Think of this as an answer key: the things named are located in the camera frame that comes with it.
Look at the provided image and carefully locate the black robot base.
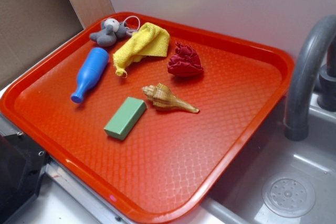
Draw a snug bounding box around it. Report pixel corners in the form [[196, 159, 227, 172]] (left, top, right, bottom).
[[1, 132, 49, 223]]

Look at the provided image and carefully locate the crumpled dark red cloth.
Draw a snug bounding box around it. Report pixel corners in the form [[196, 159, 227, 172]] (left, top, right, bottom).
[[167, 42, 204, 78]]

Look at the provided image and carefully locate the yellow cloth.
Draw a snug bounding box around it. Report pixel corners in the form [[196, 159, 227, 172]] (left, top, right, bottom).
[[113, 23, 170, 77]]

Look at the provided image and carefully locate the brown striped conch shell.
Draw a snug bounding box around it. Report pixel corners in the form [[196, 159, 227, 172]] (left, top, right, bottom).
[[141, 83, 199, 113]]

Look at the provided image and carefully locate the red plastic tray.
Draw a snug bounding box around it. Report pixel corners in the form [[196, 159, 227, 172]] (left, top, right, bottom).
[[1, 15, 294, 223]]

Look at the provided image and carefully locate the green rectangular block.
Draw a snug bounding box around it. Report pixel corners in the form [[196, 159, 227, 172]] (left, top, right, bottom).
[[104, 97, 147, 141]]

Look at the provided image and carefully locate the blue plastic bottle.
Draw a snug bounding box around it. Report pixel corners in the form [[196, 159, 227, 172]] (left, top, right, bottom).
[[70, 47, 109, 103]]

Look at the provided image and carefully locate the grey plush elephant toy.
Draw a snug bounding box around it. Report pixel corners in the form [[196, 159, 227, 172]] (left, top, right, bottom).
[[89, 16, 141, 47]]

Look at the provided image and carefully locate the grey toy faucet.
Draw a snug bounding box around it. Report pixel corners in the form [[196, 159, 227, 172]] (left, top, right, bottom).
[[283, 15, 335, 141]]

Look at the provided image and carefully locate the grey toy sink basin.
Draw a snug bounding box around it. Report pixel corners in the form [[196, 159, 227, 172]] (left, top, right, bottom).
[[201, 94, 335, 223]]

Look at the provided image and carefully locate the sink drain strainer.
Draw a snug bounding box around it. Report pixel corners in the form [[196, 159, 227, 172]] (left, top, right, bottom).
[[262, 173, 316, 218]]

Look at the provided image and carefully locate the cardboard panel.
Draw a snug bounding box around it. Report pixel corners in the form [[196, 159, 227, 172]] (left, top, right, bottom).
[[1, 0, 114, 88]]

